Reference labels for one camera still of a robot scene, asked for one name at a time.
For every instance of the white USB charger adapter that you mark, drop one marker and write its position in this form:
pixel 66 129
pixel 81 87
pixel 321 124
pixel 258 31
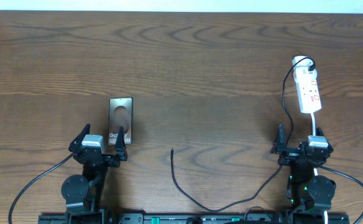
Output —
pixel 302 63

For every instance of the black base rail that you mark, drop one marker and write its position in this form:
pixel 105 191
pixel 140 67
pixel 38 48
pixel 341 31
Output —
pixel 138 218

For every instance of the white power strip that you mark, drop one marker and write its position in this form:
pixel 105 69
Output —
pixel 307 90

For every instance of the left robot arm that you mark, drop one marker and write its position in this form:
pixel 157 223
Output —
pixel 83 192

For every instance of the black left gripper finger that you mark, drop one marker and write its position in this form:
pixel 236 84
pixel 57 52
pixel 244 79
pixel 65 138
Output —
pixel 76 144
pixel 120 146

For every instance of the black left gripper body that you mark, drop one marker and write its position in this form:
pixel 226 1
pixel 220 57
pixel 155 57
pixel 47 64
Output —
pixel 110 163

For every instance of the bronze Galaxy smartphone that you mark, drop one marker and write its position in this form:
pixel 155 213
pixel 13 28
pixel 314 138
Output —
pixel 120 115

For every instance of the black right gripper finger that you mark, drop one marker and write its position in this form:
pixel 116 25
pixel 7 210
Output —
pixel 319 132
pixel 279 144

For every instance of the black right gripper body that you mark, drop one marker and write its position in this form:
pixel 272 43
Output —
pixel 289 157

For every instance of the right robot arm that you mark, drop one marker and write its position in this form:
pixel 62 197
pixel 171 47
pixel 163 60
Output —
pixel 310 193

